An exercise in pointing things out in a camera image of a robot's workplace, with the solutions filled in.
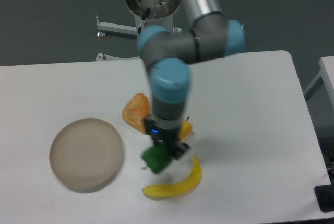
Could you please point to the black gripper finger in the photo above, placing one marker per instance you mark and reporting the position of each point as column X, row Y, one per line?
column 151, row 130
column 177, row 148

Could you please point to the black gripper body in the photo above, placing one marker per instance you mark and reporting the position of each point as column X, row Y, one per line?
column 168, row 130

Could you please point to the green toy pepper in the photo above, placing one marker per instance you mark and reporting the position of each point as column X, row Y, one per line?
column 157, row 158

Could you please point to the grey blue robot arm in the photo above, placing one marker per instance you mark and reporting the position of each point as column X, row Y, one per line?
column 171, row 35

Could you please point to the yellow toy pepper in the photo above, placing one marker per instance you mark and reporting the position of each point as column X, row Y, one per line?
column 186, row 129

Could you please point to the beige round plate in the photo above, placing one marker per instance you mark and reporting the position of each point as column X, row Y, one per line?
column 86, row 155

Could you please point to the orange toy bread wedge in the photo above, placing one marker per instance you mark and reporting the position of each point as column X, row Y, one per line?
column 135, row 111

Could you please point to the yellow toy banana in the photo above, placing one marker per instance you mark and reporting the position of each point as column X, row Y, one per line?
column 166, row 191

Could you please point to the black device at edge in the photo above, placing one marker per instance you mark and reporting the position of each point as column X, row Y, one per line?
column 324, row 195

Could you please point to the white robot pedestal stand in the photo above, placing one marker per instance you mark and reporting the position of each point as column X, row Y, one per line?
column 146, row 13

